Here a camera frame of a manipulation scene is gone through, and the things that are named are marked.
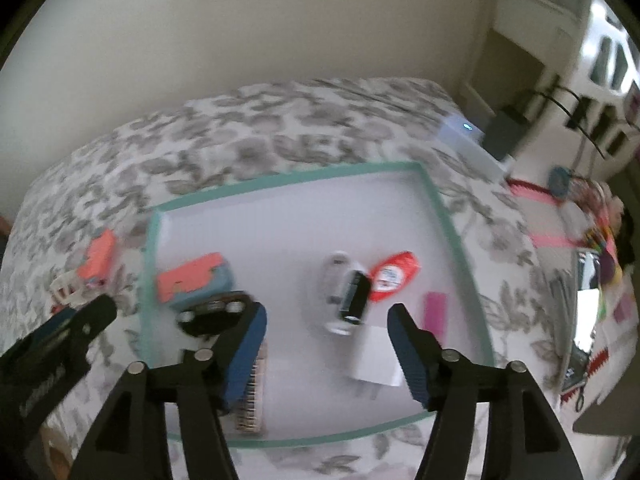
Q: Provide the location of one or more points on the white tray with teal rim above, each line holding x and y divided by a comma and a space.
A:
300, 220

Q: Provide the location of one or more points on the white oval mouse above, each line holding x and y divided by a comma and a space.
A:
332, 275

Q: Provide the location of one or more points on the coral orange printed case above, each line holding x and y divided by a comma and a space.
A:
100, 260

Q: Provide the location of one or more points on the coral and blue box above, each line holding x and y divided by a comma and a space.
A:
192, 280

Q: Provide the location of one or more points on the white plastic clip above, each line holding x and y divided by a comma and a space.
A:
65, 290

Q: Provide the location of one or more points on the small black cylinder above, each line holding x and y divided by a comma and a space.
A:
355, 300

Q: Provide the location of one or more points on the white device with blue light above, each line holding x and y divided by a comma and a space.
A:
467, 142

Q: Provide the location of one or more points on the grey floral bedspread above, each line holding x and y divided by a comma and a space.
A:
250, 130

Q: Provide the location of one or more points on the white charger cube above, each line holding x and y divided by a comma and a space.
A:
375, 360

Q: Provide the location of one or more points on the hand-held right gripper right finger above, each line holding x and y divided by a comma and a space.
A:
407, 355

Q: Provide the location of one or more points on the magenta bar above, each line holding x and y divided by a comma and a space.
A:
435, 312

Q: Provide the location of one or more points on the colourful toy pile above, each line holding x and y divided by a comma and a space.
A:
605, 240

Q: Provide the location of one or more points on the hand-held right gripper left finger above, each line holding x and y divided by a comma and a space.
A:
245, 355

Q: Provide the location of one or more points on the blue round item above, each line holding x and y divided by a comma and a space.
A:
560, 182

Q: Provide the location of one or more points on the red glue bottle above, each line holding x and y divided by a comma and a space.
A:
392, 275

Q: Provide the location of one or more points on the silver tablet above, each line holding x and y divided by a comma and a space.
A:
582, 320

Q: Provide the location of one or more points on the black box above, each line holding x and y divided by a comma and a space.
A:
505, 127

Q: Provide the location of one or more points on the black toy car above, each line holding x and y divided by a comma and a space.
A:
212, 312

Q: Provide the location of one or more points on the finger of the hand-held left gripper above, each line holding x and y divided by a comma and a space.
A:
85, 320

